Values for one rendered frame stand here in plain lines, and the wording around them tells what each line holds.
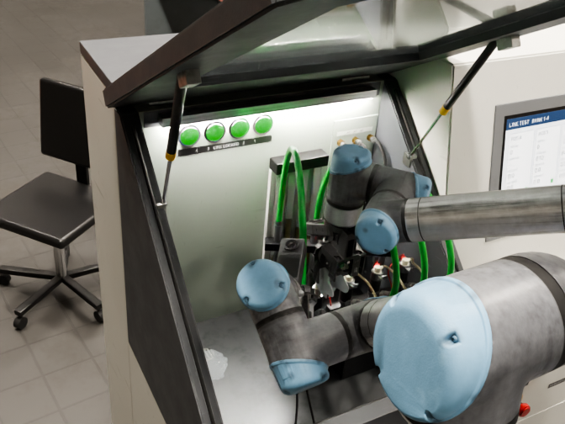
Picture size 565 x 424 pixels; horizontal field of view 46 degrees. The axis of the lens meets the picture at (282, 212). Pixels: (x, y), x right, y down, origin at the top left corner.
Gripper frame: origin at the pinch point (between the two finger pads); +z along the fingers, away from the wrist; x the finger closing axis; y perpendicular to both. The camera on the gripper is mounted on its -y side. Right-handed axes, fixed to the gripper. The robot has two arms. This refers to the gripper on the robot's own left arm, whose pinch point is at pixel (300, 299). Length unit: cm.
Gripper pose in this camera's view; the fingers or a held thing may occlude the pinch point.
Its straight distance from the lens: 129.5
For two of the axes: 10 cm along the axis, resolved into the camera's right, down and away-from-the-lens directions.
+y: 0.1, 9.7, -2.6
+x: 9.8, -0.6, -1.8
